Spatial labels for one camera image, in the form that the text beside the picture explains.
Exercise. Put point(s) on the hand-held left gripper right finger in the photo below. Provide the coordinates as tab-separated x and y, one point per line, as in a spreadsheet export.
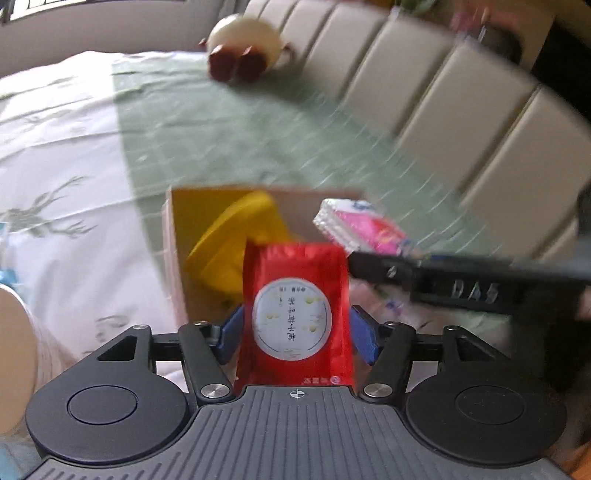
362	334

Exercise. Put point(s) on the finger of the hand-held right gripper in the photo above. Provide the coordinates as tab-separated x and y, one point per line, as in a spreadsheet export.
378	270

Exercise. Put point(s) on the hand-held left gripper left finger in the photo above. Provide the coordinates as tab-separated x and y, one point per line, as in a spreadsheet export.
231	334

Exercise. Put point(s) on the pink printed tissue pack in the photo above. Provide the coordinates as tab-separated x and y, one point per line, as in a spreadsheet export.
364	228

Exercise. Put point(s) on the red foil packet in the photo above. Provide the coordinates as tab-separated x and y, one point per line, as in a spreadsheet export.
295	314

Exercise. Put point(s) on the yellow plastic toy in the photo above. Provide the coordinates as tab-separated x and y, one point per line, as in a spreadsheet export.
231	249

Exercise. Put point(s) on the pink cardboard box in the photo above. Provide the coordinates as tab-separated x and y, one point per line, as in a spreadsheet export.
175	258

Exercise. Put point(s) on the beige padded headboard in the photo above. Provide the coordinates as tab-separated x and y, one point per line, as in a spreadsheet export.
438	101

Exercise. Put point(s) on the tall beige jar clear lid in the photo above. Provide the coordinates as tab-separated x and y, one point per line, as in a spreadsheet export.
16	360

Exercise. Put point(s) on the blue face mask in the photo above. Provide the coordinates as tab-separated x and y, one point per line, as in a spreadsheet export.
4	277

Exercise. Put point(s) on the cream plush toy red feet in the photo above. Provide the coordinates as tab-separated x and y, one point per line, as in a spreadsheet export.
249	39

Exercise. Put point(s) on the window with dark frame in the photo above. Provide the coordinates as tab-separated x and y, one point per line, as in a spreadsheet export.
27	5

